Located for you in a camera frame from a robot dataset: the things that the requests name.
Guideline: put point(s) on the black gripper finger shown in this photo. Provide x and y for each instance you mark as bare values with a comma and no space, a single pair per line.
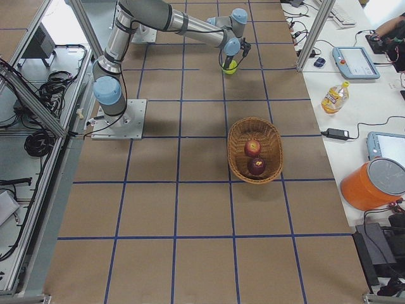
228,64

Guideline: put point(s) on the green apple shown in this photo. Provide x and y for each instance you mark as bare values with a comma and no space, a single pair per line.
230,72

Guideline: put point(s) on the dark red apple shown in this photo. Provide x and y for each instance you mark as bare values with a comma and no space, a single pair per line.
256,166

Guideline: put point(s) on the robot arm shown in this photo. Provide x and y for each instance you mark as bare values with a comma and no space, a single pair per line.
222,32

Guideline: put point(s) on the woven wicker basket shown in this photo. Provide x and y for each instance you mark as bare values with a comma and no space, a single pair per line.
264,132

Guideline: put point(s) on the small blue device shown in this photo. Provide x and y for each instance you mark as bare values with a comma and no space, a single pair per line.
319,62

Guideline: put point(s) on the yellow drink bottle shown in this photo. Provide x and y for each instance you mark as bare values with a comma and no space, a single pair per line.
335,98

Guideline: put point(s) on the blue teach pendant far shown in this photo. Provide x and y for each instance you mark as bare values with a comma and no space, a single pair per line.
354,63

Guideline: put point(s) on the blue teach pendant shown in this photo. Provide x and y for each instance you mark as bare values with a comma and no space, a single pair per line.
354,63
386,145

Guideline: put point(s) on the black power adapter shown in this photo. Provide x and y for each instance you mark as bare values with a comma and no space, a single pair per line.
336,134

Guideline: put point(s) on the blue teach pendant near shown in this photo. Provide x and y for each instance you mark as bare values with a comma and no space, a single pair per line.
386,145

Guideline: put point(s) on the orange bucket with grey lid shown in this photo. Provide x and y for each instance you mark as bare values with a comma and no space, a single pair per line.
376,183

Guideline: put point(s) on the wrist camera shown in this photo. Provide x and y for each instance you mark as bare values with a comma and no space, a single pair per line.
245,47

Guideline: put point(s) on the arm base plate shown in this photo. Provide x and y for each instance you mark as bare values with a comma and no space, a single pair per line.
144,35
129,126

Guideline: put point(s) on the aluminium frame post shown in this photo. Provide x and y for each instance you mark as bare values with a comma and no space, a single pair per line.
316,28

